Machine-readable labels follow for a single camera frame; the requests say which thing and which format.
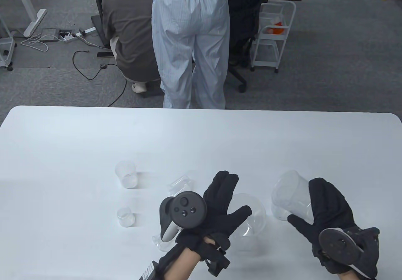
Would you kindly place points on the person's left hand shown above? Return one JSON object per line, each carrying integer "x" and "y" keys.
{"x": 220, "y": 204}

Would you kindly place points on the person's right hand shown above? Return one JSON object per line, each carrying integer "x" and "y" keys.
{"x": 329, "y": 207}

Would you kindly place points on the largest clear plastic beaker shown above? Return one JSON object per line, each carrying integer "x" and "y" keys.
{"x": 254, "y": 217}

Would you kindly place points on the large clear plastic beaker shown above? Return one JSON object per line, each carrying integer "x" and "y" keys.
{"x": 289, "y": 192}

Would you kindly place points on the small clear plastic beaker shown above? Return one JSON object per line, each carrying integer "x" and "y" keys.
{"x": 160, "y": 244}
{"x": 126, "y": 174}
{"x": 180, "y": 182}

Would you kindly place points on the tiny clear plastic beaker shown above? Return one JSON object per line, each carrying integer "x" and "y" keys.
{"x": 125, "y": 218}

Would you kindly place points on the person's left forearm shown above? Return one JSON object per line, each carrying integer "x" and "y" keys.
{"x": 179, "y": 264}

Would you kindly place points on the black and white controller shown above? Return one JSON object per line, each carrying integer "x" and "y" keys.
{"x": 183, "y": 209}
{"x": 339, "y": 244}

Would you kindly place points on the white rolling cart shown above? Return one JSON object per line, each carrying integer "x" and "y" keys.
{"x": 6, "y": 51}
{"x": 270, "y": 51}

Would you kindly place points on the orange item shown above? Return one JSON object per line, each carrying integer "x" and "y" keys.
{"x": 278, "y": 29}

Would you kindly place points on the black phone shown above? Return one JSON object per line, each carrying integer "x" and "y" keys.
{"x": 104, "y": 54}

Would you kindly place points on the black office chair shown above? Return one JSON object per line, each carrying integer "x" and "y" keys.
{"x": 245, "y": 16}

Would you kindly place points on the white power strip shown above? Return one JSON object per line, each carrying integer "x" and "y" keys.
{"x": 80, "y": 32}

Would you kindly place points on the grey floor box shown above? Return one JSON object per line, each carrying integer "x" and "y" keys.
{"x": 49, "y": 35}

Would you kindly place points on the white desk leg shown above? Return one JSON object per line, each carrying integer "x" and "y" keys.
{"x": 29, "y": 16}

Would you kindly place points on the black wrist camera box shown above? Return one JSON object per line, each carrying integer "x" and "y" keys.
{"x": 147, "y": 272}

